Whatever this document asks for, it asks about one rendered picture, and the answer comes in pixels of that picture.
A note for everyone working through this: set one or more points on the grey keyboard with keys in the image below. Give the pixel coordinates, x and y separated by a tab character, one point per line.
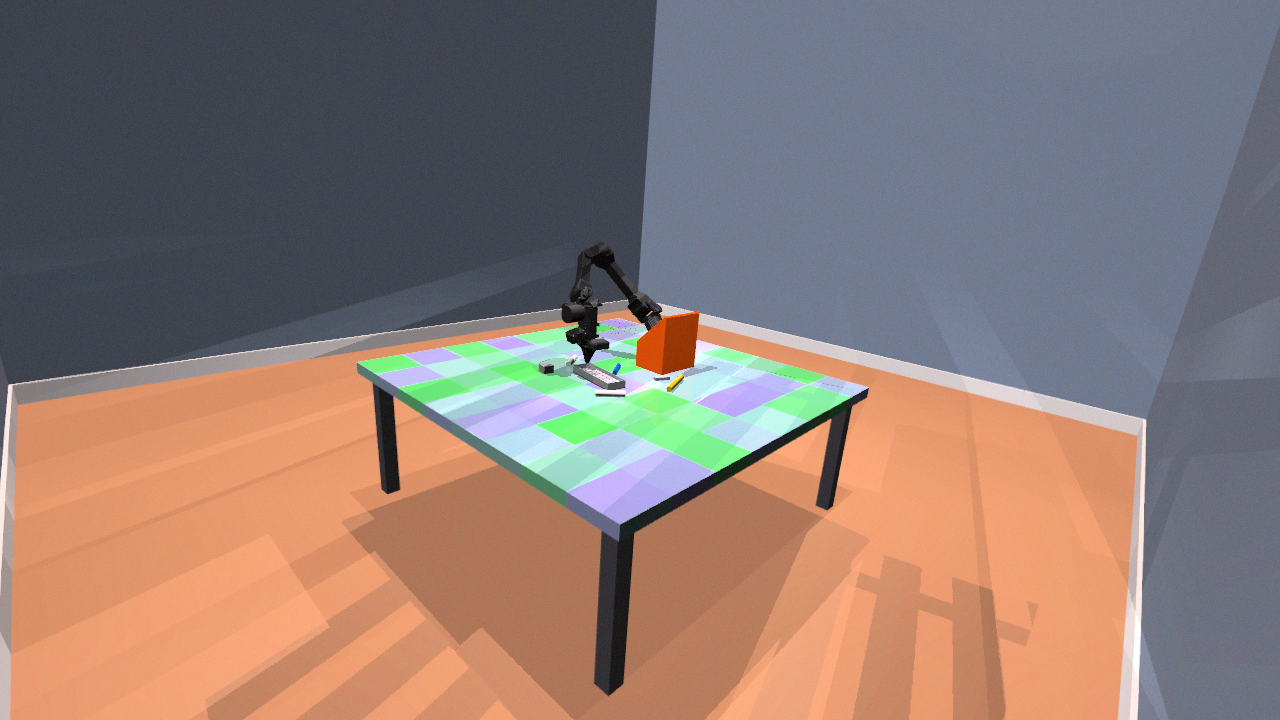
599	376

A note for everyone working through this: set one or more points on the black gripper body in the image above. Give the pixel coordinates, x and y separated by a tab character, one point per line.
593	343

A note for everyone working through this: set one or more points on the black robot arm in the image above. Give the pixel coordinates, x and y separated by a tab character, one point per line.
578	309

